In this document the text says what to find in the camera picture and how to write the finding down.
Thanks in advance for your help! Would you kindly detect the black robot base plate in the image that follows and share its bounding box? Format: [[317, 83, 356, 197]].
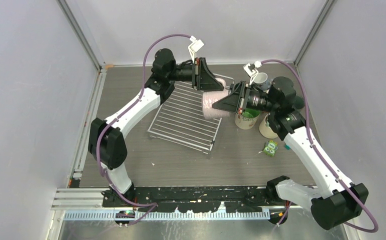
[[101, 186, 289, 213]]

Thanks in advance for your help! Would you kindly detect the aluminium front rail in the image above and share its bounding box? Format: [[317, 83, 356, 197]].
[[51, 188, 274, 222]]

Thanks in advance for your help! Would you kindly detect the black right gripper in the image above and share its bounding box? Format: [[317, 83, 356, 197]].
[[213, 81, 278, 114]]

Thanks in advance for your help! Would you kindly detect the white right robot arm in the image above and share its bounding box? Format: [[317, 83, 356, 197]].
[[212, 76, 368, 230]]

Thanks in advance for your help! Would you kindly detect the mauve pink mug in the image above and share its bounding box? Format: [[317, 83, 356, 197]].
[[201, 77, 232, 121]]

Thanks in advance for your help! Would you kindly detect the metal wire dish rack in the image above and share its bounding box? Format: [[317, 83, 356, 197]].
[[147, 81, 222, 154]]

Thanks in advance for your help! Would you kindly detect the small blue grey cup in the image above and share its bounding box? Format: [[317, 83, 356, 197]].
[[252, 72, 272, 92]]

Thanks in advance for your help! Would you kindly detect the green toy monster block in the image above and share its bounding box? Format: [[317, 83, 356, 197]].
[[262, 140, 278, 157]]

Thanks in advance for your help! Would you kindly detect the cream mug back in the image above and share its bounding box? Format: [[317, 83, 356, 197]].
[[259, 114, 278, 139]]

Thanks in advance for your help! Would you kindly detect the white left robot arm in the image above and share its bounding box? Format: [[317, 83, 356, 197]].
[[88, 48, 226, 207]]

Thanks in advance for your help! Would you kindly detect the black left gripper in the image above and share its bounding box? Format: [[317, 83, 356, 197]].
[[167, 57, 224, 91]]

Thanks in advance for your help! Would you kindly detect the cream mug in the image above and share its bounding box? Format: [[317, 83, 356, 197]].
[[234, 108, 261, 130], [259, 114, 278, 139]]

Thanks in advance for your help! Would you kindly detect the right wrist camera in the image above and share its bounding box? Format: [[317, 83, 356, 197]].
[[243, 60, 262, 85]]

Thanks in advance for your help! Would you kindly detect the cream mug front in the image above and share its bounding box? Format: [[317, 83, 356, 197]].
[[234, 108, 261, 130]]

